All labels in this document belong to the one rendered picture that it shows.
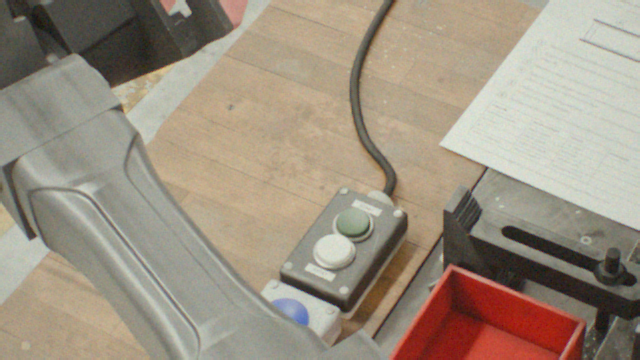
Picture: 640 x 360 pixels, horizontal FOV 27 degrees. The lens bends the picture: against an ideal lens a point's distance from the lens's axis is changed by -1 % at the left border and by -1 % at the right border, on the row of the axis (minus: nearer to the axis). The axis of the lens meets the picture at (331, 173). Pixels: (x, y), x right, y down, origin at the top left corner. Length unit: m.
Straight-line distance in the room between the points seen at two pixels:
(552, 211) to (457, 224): 0.14
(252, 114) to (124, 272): 0.71
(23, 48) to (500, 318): 0.52
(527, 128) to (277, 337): 0.73
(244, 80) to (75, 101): 0.66
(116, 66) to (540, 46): 0.65
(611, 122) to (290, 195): 0.31
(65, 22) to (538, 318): 0.49
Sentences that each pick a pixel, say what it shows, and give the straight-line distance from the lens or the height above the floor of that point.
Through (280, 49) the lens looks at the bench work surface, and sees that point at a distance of 1.34.
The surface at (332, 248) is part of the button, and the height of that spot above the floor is 0.94.
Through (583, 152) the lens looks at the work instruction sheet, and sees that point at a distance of 1.24.
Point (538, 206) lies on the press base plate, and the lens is 1.20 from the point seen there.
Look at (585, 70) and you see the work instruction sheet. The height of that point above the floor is 0.90.
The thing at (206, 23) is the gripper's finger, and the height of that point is 1.31.
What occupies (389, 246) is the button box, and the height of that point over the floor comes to 0.92.
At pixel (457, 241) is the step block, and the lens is 1.10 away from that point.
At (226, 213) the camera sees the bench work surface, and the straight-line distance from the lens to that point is 1.20.
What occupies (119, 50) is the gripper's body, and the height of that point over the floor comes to 1.30.
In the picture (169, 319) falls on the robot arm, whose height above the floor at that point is 1.36.
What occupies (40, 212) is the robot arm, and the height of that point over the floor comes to 1.35.
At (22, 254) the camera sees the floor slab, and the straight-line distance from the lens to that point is 2.41.
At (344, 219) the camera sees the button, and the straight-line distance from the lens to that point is 1.14.
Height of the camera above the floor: 1.82
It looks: 49 degrees down
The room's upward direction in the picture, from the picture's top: 5 degrees counter-clockwise
